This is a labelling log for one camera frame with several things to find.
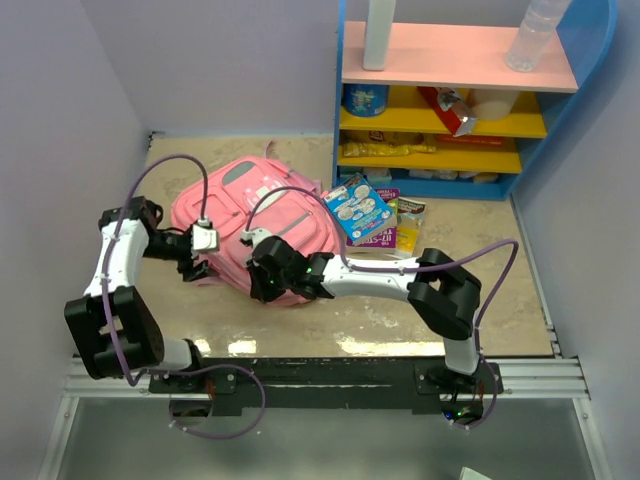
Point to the red snack box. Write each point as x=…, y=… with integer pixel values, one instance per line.
x=451, y=109

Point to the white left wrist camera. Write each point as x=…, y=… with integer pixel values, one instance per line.
x=204, y=240

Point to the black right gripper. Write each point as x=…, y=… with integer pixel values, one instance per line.
x=259, y=291

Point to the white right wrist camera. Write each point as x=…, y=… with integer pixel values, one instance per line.
x=253, y=237

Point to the blue round tin can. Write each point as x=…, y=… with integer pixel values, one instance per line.
x=365, y=100

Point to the yellow chips bag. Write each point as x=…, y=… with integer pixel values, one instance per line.
x=356, y=144

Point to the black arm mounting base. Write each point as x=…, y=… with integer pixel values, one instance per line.
x=421, y=385

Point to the pink student backpack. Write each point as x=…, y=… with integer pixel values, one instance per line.
x=233, y=201

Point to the purple book underneath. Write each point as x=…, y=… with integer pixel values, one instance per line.
x=384, y=241

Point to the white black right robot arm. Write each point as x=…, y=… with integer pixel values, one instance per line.
x=444, y=294

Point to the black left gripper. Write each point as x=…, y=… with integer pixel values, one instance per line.
x=192, y=272

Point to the blue wooden shelf unit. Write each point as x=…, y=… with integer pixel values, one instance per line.
x=466, y=57

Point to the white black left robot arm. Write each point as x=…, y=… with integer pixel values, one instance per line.
x=112, y=316

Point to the white tall bottle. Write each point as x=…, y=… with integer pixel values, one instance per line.
x=378, y=29

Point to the white plastic cup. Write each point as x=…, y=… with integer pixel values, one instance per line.
x=492, y=104

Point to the blue illustrated book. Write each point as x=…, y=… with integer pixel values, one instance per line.
x=358, y=209

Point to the clear plastic water bottle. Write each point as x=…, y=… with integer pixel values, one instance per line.
x=535, y=31

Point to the red flat package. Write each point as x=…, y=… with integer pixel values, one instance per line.
x=472, y=143

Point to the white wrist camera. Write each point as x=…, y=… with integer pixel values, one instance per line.
x=253, y=237
x=204, y=240

